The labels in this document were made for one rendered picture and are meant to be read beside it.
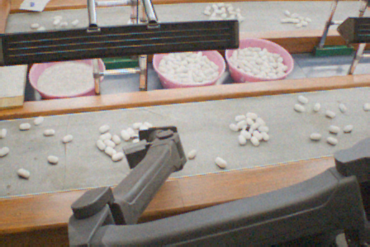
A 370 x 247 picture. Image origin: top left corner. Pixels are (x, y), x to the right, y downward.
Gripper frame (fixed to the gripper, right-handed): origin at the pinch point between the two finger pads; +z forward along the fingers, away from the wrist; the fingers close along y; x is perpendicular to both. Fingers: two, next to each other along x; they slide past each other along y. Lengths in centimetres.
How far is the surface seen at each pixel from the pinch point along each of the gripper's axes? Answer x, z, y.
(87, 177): 9.5, -0.3, 19.4
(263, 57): -21, 36, -51
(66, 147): 1.9, 8.9, 25.0
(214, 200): 16.8, -13.6, -12.5
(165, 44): -24.6, -10.8, -3.5
